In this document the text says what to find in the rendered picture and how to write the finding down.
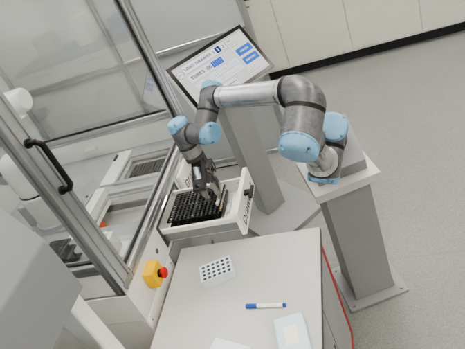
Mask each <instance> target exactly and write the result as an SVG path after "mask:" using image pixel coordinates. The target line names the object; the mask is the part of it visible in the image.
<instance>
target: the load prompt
mask: <svg viewBox="0 0 465 349"><path fill-rule="evenodd" d="M226 49H228V47H227V45H226V44H225V43H224V41H222V42H220V43H218V44H217V45H216V46H213V47H212V48H211V49H209V50H207V51H206V52H205V53H202V54H201V55H200V56H198V57H196V58H194V59H193V60H191V61H190V62H188V63H187V64H185V65H183V66H182V67H180V70H182V72H183V73H184V74H185V75H187V74H189V73H190V72H192V71H193V70H195V69H197V68H198V67H200V66H201V65H203V64H205V63H206V62H207V61H209V60H211V59H212V58H214V57H215V56H217V55H218V54H220V53H222V52H224V51H225V50H226Z"/></svg>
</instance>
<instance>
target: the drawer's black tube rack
mask: <svg viewBox="0 0 465 349"><path fill-rule="evenodd" d="M207 192H208V194H209V196H210V197H211V200H212V201H211V202H210V201H209V200H207V199H206V198H205V197H203V196H202V195H201V194H199V193H198V194H197V193H194V191H190V192H186V193H179V194H177V196H176V199H175V201H174V204H173V207H172V210H171V212H170V216H169V218H168V220H167V223H171V226H170V227H175V226H182V225H186V224H193V223H198V222H205V221H210V220H217V219H221V218H222V217H223V213H224V208H225V204H226V198H227V195H228V190H226V194H225V196H224V197H225V198H224V202H223V203H222V204H223V206H222V209H221V211H219V214H218V215H214V211H215V206H216V204H215V203H216V200H217V196H216V195H215V193H214V190H213V189H211V188H210V187H209V188H207ZM193 194H194V195H193ZM171 216H172V217H171Z"/></svg>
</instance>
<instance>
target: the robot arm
mask: <svg viewBox="0 0 465 349"><path fill-rule="evenodd" d="M271 105H281V106H282V107H283V108H285V109H284V115H283V120H282V128H281V132H280V137H279V140H278V152H279V153H280V154H281V155H282V156H283V157H284V158H286V159H289V160H291V161H295V162H299V163H306V166H307V169H308V173H307V179H308V180H309V181H313V182H318V183H324V184H338V182H339V179H340V171H341V166H342V161H343V153H344V149H345V147H346V144H347V133H348V129H349V128H348V123H347V120H346V119H345V117H344V116H343V115H341V114H339V113H336V112H327V113H325V112H326V108H327V101H326V98H325V95H324V93H323V92H322V89H321V88H320V87H319V86H318V85H317V84H316V83H315V82H313V81H312V80H310V79H308V78H305V77H302V76H300V75H284V76H282V77H281V78H280V79H279V80H271V81H264V82H252V83H246V84H234V85H227V86H223V85H222V83H220V82H218V81H216V80H205V81H204V82H203V84H202V87H201V90H200V96H199V102H198V106H197V112H196V116H195V119H194V123H189V122H188V120H187V118H186V117H185V116H177V117H175V118H173V119H172V120H171V121H170V122H169V123H168V124H167V128H168V129H169V131H170V135H171V136H172V138H173V139H174V142H175V143H176V145H177V147H178V149H179V150H180V151H179V152H180V153H181V154H182V155H183V158H184V159H185V160H186V162H187V163H189V164H191V168H192V185H193V191H194V192H195V193H199V194H201V195H202V196H203V197H205V198H206V199H207V200H209V201H210V202H211V201H212V200H211V197H210V196H209V194H208V192H207V184H206V183H210V182H211V183H210V188H211V189H213V190H214V192H215V195H216V196H217V198H218V199H221V183H220V181H219V180H218V178H217V177H216V176H214V171H215V172H216V170H217V168H216V166H215V164H214V162H213V160H212V158H211V159H207V157H206V155H205V153H204V151H203V150H202V148H201V146H200V145H209V144H215V143H217V142H218V141H219V140H220V138H221V128H220V126H219V125H218V124H217V117H218V113H219V109H223V108H234V107H259V106H271ZM212 164H213V165H214V166H215V168H214V167H213V165H212Z"/></svg>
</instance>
